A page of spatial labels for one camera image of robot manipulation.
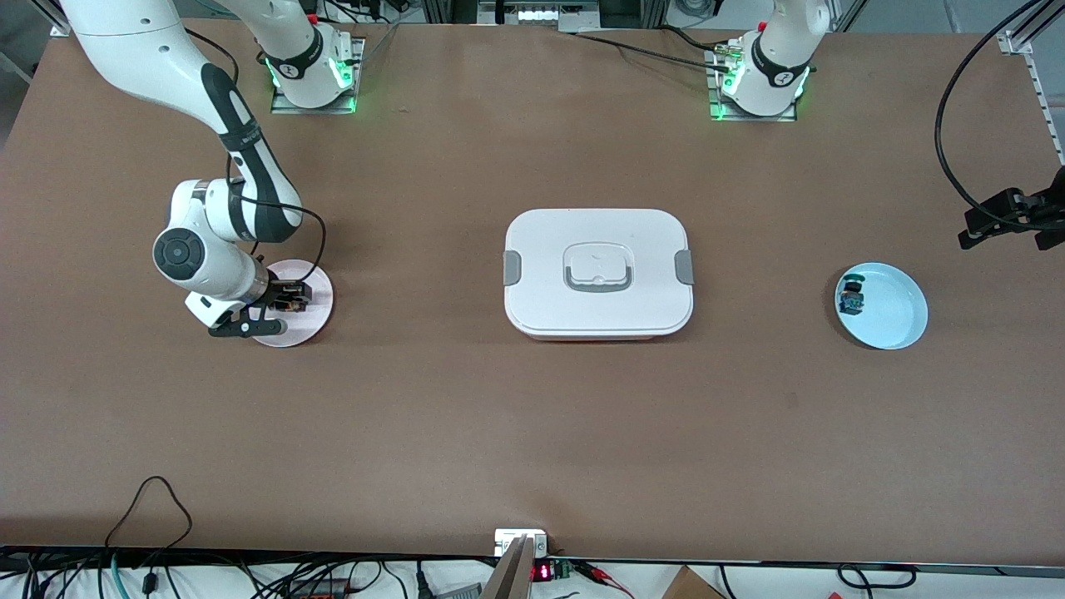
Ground pink round plate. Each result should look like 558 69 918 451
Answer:
248 260 334 349

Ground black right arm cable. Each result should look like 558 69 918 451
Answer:
181 27 328 289

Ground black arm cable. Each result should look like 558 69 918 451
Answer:
935 0 1065 235
181 27 328 289

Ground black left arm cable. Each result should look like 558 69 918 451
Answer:
935 0 1065 235

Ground red wires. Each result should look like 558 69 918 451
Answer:
581 561 636 599

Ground lit device on frame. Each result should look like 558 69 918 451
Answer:
478 0 602 27

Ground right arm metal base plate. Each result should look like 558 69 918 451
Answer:
270 37 366 116

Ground aluminium camera mount bar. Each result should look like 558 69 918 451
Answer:
480 537 536 599

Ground thin black looped cable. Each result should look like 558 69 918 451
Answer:
103 476 194 599

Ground brown cardboard box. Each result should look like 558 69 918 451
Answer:
661 566 726 599

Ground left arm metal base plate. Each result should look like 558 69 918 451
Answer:
707 46 799 123

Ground white lunch box grey clips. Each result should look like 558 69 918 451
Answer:
503 208 695 342

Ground black cable across table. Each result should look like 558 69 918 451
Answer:
572 27 735 72

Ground small white box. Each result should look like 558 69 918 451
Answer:
494 529 549 557

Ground light blue round plate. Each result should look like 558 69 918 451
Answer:
835 262 929 351

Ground black coiled cable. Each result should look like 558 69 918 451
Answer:
835 563 919 591

